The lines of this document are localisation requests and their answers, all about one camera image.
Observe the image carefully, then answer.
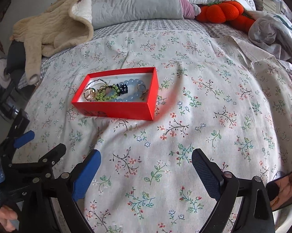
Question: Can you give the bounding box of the gold ring green stone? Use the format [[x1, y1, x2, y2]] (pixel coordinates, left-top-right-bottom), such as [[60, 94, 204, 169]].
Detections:
[[83, 88, 96, 101]]

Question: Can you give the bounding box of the green bead black cord bracelet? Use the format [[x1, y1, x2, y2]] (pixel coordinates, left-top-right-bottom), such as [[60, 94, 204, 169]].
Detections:
[[94, 83, 122, 102]]

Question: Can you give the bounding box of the black hair claw clip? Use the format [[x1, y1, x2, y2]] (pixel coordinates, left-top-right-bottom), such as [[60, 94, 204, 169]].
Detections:
[[119, 84, 128, 95]]

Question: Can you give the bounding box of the light blue bead bracelet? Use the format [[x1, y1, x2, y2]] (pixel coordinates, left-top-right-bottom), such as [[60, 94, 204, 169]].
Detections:
[[110, 78, 149, 103]]

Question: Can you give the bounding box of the small gold charm earring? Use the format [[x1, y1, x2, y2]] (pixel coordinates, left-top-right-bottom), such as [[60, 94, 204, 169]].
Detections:
[[140, 90, 149, 101]]

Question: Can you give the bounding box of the left human hand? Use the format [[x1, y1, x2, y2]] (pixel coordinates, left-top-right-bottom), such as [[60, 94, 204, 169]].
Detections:
[[0, 205, 18, 232]]

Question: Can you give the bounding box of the right human hand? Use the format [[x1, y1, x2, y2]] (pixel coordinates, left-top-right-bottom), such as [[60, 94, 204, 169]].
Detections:
[[266, 172, 292, 211]]

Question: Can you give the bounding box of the dark chair beside bed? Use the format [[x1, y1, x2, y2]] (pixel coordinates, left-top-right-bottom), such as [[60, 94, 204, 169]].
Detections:
[[0, 41, 35, 119]]

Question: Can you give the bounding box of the floral white duvet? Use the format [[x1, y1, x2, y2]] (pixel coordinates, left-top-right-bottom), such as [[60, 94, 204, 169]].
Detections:
[[14, 30, 292, 232]]

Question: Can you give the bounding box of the red Ace cardboard box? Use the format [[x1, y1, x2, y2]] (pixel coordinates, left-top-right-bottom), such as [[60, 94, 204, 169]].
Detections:
[[71, 67, 159, 120]]

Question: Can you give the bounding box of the beige fleece jacket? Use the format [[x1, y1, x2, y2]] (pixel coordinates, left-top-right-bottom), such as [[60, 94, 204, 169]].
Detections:
[[10, 0, 94, 85]]

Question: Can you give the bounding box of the grey checked bed sheet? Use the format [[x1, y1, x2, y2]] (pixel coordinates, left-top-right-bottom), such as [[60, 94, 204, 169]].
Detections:
[[17, 18, 234, 89]]

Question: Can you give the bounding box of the crumpled grey patterned clothing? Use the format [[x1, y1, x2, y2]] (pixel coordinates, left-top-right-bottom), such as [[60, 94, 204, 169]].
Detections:
[[248, 10, 292, 64]]

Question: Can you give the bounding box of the orange plush pumpkin toy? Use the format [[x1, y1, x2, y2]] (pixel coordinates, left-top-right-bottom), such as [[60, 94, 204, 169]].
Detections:
[[195, 1, 255, 33]]

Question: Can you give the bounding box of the grey quilted pillow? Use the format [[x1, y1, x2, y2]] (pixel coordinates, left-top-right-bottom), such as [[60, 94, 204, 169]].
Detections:
[[91, 0, 200, 30]]

